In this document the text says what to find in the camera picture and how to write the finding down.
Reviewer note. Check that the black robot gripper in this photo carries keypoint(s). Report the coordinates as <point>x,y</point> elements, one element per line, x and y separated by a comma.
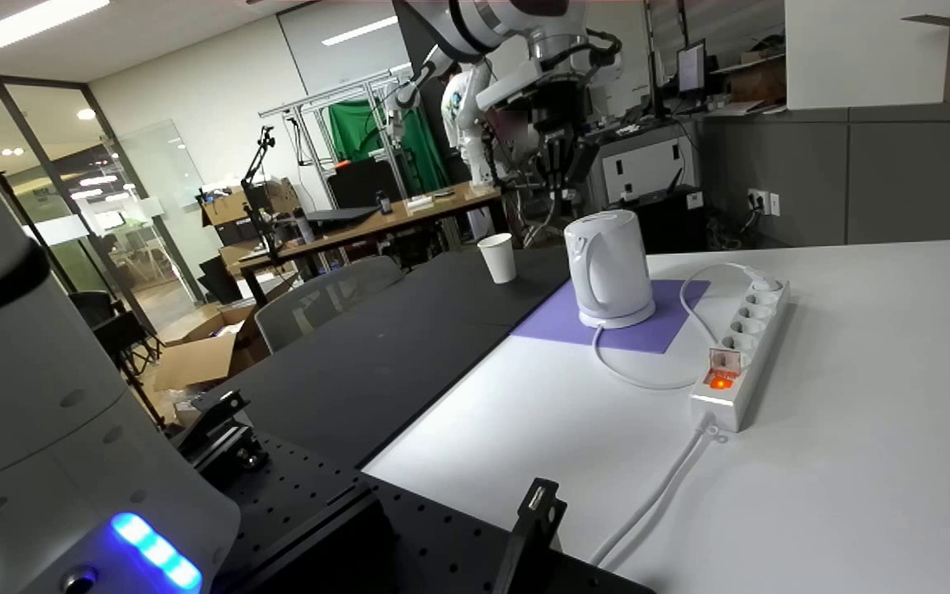
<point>555,103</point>

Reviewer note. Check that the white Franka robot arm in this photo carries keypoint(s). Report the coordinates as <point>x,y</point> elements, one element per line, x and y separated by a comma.
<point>33,386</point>

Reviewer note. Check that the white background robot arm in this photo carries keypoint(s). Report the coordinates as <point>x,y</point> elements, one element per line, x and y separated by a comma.
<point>471,134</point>

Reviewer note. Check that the white electric kettle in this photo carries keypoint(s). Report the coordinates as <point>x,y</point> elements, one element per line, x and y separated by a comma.
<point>608,268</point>

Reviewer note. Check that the grey metal cabinet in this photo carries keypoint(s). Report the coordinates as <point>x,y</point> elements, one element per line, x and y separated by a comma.
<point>647,167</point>

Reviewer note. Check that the white paper cup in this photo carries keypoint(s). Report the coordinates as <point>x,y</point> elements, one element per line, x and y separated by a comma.
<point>498,258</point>

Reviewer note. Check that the purple paper mat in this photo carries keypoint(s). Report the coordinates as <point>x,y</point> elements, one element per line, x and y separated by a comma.
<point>559,317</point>

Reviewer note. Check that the black computer monitor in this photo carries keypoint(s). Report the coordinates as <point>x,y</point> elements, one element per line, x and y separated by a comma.
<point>693,69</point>

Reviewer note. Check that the wooden desk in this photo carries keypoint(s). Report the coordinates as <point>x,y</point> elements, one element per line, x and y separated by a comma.
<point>376,227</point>

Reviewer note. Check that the green cloth backdrop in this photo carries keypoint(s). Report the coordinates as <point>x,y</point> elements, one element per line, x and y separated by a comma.
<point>360,134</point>

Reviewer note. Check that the white power strip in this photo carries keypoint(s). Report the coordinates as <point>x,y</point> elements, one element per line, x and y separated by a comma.
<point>744,349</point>

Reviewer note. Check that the grey office chair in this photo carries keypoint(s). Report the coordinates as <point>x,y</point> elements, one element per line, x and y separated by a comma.
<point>320,300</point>

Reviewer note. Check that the grey office partition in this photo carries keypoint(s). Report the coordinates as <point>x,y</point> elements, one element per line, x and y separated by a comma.
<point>883,177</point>

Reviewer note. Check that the large cardboard box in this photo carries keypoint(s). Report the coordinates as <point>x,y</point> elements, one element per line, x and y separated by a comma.
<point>200,360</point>

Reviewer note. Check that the black table clamp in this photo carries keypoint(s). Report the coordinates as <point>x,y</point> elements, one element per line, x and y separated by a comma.
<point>215,431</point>

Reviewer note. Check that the white wall socket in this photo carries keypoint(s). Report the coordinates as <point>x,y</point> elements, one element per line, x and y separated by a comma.
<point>763,204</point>

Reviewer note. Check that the black camera tripod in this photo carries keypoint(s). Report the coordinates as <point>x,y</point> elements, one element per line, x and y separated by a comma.
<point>261,194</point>

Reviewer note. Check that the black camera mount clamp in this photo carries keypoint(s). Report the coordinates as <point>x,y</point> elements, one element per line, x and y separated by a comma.
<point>530,534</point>

